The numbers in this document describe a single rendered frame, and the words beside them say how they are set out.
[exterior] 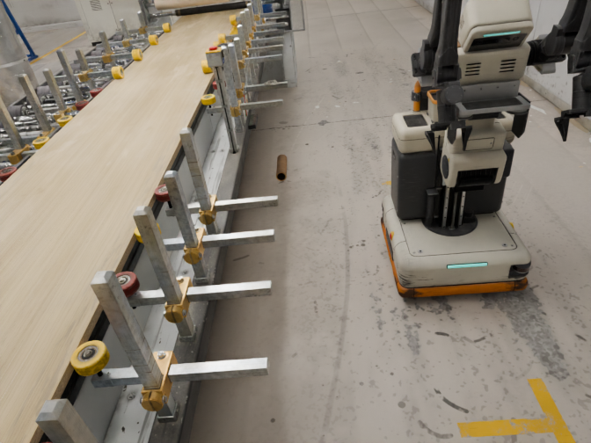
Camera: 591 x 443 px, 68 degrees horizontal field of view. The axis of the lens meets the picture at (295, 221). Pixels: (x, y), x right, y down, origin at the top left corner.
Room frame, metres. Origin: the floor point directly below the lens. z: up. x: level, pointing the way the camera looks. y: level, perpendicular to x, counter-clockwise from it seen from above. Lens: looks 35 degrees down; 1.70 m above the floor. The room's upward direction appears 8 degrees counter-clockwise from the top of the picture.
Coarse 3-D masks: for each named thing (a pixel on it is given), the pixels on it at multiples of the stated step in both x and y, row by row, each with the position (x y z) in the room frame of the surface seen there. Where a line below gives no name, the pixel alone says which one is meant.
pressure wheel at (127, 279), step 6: (120, 276) 0.98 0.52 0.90; (126, 276) 0.97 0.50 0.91; (132, 276) 0.97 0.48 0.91; (120, 282) 0.95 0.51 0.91; (126, 282) 0.95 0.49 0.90; (132, 282) 0.94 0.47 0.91; (138, 282) 0.96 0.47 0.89; (126, 288) 0.92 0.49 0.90; (132, 288) 0.93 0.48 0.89; (138, 288) 0.95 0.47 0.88; (126, 294) 0.92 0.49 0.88; (132, 294) 0.93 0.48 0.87
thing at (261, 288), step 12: (192, 288) 0.95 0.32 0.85; (204, 288) 0.94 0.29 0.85; (216, 288) 0.93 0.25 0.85; (228, 288) 0.93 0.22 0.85; (240, 288) 0.92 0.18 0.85; (252, 288) 0.91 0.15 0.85; (264, 288) 0.91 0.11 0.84; (132, 300) 0.94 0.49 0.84; (144, 300) 0.94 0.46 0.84; (156, 300) 0.93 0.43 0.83; (192, 300) 0.93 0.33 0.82; (204, 300) 0.92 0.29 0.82
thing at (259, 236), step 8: (240, 232) 1.20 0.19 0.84; (248, 232) 1.19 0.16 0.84; (256, 232) 1.18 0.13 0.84; (264, 232) 1.18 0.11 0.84; (272, 232) 1.17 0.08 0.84; (168, 240) 1.21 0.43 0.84; (176, 240) 1.20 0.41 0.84; (208, 240) 1.18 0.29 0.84; (216, 240) 1.17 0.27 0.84; (224, 240) 1.17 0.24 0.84; (232, 240) 1.17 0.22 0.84; (240, 240) 1.17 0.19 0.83; (248, 240) 1.16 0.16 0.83; (256, 240) 1.16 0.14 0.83; (264, 240) 1.16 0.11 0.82; (272, 240) 1.16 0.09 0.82; (168, 248) 1.19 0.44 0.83; (176, 248) 1.18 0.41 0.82
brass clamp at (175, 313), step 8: (184, 280) 0.98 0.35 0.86; (184, 288) 0.94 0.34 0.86; (184, 296) 0.91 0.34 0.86; (168, 304) 0.89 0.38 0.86; (176, 304) 0.88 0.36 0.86; (184, 304) 0.89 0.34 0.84; (168, 312) 0.86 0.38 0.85; (176, 312) 0.86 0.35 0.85; (184, 312) 0.87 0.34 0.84; (168, 320) 0.86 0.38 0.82; (176, 320) 0.86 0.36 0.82
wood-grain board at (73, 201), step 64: (192, 64) 3.21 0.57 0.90; (64, 128) 2.27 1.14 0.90; (128, 128) 2.14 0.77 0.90; (0, 192) 1.62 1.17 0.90; (64, 192) 1.54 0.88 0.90; (128, 192) 1.47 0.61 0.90; (0, 256) 1.17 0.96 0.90; (64, 256) 1.12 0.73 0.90; (0, 320) 0.87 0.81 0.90; (64, 320) 0.83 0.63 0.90; (0, 384) 0.65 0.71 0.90; (64, 384) 0.65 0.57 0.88
